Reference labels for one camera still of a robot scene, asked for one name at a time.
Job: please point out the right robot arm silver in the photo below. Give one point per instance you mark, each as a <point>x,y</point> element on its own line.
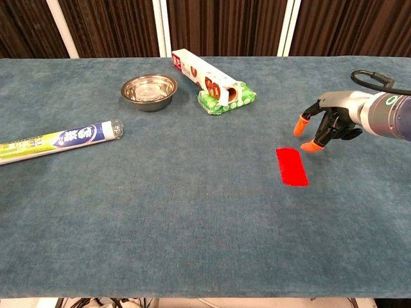
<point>390,115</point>

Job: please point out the white cling film box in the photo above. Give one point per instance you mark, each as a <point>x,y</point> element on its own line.
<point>205,77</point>

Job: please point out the stainless steel bowl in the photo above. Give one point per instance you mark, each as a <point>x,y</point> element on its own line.
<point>149,91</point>

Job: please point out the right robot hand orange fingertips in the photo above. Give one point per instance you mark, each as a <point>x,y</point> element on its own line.
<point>334,106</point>

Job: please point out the white screen frame post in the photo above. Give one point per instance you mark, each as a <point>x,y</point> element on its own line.
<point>163,28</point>
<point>62,29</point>
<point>289,28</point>

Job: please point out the blue-green table cloth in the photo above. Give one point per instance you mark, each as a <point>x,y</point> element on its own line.
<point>192,179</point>

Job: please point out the green wet wipes pack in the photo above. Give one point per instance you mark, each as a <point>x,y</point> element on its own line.
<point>237,100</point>

